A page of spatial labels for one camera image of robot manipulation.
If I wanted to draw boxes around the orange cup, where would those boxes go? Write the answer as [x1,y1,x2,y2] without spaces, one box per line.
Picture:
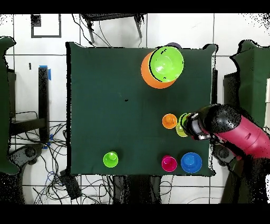
[161,113,178,130]

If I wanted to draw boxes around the large orange bowl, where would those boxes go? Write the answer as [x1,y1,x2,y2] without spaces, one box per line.
[140,51,177,89]

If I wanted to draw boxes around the lime cup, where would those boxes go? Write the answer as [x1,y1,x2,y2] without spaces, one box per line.
[178,112,192,128]

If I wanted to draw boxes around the green bowl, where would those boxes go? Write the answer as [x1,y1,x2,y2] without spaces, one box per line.
[149,46,185,82]

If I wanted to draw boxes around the dark green tablecloth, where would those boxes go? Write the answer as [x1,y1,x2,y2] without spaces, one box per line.
[65,41,219,178]

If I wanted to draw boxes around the green cup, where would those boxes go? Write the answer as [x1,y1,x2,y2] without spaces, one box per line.
[102,151,119,169]

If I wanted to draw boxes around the pink cup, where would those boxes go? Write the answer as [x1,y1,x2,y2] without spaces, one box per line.
[161,155,178,172]

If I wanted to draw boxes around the blue bowl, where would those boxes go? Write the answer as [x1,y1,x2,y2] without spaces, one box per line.
[180,152,203,174]

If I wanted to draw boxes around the blue tape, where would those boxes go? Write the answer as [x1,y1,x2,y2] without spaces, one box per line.
[38,64,52,81]

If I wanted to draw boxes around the black stand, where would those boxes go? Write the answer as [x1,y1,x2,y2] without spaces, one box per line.
[9,66,50,144]

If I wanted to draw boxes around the dark grey chair base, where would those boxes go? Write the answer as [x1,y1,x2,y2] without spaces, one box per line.
[9,143,44,167]
[212,144,237,166]

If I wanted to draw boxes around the black power box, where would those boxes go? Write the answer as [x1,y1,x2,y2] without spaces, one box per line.
[59,170,82,200]

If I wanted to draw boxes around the green cloth covered table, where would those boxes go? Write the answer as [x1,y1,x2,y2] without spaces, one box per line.
[228,39,270,127]
[0,36,20,175]

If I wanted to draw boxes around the white box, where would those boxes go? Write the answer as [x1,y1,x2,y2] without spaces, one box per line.
[265,78,270,127]

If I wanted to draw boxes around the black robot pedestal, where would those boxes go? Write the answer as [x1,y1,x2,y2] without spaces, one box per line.
[112,175,162,204]

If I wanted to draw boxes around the black post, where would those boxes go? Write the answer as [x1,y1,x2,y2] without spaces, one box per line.
[211,69,218,105]

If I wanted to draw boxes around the tangled floor cables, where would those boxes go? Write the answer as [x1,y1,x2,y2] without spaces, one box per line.
[10,110,114,204]

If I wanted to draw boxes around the black cable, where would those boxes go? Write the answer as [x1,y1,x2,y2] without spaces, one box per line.
[71,13,112,48]

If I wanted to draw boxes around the black square frame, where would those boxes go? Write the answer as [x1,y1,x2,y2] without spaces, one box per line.
[31,13,62,39]

